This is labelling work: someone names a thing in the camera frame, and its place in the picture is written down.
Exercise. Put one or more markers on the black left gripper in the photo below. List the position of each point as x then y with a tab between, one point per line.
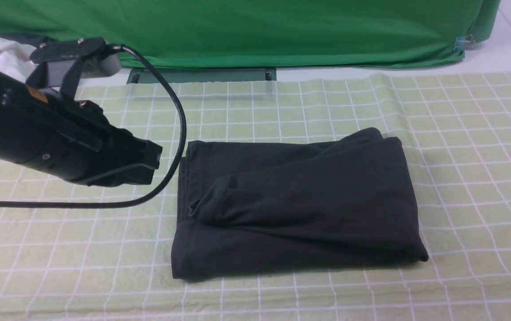
43	128

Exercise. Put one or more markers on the dark gray long-sleeve shirt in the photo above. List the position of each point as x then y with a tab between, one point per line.
247	209

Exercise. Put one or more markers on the crumpled white shirt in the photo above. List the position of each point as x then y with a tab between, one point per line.
15	59

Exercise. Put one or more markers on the dark garment behind white shirt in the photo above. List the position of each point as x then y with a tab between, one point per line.
34	40

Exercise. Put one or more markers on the green backdrop cloth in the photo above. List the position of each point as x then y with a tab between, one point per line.
387	34

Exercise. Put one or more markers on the teal binder clip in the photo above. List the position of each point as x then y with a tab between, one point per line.
463	43

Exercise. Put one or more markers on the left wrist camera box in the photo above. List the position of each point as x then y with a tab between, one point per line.
77	55

